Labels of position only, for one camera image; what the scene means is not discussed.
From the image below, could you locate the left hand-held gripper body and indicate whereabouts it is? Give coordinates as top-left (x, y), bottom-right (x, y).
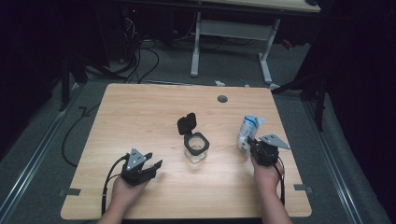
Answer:
top-left (120, 147), bottom-right (156, 188)

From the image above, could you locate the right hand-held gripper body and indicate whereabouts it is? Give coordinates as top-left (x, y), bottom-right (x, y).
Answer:
top-left (250, 133), bottom-right (291, 167)

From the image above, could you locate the white and blue milk carton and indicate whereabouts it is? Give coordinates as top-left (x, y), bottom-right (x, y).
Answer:
top-left (236, 115), bottom-right (267, 161)

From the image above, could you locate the clear jar with black lid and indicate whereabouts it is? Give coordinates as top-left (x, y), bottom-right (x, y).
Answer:
top-left (177, 112), bottom-right (211, 165)

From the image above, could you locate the person's left hand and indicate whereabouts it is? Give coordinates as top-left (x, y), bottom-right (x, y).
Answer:
top-left (110, 177), bottom-right (150, 208)

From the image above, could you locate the person's right hand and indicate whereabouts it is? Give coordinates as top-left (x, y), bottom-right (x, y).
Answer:
top-left (251, 157), bottom-right (285, 192)

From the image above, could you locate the grey tape strip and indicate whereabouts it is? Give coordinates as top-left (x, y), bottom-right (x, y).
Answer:
top-left (58, 188), bottom-right (82, 198)
top-left (293, 183), bottom-right (314, 192)

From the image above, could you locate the black metal stand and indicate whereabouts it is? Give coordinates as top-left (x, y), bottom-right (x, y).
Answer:
top-left (271, 70), bottom-right (329, 133)
top-left (58, 55), bottom-right (89, 112)

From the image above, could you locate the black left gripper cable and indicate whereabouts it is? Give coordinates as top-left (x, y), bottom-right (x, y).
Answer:
top-left (101, 152), bottom-right (131, 217)

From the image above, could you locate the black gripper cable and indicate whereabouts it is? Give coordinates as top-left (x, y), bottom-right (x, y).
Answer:
top-left (101, 152), bottom-right (131, 217)
top-left (273, 157), bottom-right (287, 207)

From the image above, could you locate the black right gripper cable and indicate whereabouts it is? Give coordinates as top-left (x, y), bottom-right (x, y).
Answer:
top-left (273, 157), bottom-right (287, 207)

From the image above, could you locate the metal floor rail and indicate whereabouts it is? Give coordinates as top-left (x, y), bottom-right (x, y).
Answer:
top-left (303, 100), bottom-right (364, 224)
top-left (0, 83), bottom-right (80, 217)

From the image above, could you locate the black floor cable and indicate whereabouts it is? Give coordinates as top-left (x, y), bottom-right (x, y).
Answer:
top-left (61, 104), bottom-right (102, 168)

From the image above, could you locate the bundle of black cables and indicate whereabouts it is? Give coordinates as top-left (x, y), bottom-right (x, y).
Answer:
top-left (118, 15), bottom-right (161, 85)

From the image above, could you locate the white metal desk frame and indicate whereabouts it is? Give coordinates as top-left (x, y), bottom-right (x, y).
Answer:
top-left (190, 10), bottom-right (283, 91)

